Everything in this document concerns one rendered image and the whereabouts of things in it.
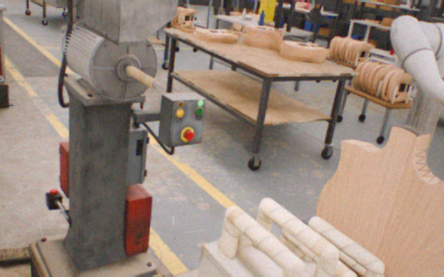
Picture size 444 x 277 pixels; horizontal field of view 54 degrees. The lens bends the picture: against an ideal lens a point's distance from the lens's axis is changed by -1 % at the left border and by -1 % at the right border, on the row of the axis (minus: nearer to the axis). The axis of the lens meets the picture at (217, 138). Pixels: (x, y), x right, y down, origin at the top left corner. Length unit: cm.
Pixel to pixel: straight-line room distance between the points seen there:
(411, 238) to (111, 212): 135
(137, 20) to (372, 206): 77
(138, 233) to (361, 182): 129
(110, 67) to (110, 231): 81
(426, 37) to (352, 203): 75
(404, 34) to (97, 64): 104
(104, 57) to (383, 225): 103
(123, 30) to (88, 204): 92
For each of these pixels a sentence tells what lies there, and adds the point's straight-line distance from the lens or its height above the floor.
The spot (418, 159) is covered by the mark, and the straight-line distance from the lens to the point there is 97.
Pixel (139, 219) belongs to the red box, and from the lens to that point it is 206.
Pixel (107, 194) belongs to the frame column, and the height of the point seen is 66.
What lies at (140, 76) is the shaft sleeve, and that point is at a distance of 146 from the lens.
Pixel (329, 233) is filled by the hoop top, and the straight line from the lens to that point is 98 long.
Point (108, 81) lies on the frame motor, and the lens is 158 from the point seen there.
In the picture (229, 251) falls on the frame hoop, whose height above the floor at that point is 112.
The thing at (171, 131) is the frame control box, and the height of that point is 99.
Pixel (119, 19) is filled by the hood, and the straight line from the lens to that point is 124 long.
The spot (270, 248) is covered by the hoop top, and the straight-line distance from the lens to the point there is 74.
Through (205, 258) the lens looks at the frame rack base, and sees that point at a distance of 90.
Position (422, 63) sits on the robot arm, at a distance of 156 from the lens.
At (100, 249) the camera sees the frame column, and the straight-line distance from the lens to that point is 209.
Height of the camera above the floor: 162
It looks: 21 degrees down
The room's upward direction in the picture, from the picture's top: 8 degrees clockwise
